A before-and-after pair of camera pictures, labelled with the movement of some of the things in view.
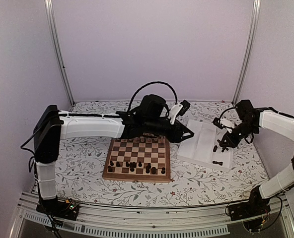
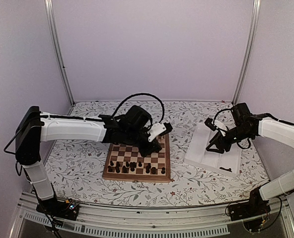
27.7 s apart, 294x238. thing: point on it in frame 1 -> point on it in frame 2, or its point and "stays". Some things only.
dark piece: x=147 y=169 stays
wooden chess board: x=144 y=158 stays
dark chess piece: x=153 y=170 stays
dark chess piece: x=216 y=162 -> x=227 y=169
